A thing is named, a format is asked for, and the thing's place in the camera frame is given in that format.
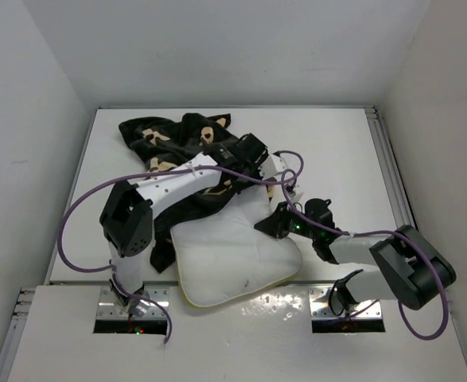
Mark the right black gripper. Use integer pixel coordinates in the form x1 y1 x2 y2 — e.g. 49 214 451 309
255 201 317 241

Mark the white pillow with yellow edge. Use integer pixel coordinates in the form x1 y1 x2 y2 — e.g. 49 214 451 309
170 186 302 308

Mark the black pillowcase with beige flowers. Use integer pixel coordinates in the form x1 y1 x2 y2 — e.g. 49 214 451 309
119 113 251 274

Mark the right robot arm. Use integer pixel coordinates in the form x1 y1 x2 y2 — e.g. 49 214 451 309
254 198 457 316

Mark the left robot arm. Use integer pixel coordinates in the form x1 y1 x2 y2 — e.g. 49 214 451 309
99 134 268 309

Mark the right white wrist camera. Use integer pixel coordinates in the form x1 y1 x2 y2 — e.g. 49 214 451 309
286 186 303 203

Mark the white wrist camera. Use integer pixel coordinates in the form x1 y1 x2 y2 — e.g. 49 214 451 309
286 186 303 203
258 154 296 185

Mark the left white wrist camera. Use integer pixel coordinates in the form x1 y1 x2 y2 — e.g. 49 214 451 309
258 154 296 185

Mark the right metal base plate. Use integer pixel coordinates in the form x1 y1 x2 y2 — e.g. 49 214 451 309
308 284 383 323

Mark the metal base plate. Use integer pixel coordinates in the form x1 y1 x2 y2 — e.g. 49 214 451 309
308 284 383 323
95 287 169 322

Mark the aluminium table frame rail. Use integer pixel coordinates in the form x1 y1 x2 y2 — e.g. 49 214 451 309
364 106 418 228

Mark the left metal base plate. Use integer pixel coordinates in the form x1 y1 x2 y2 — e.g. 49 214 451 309
95 287 169 322

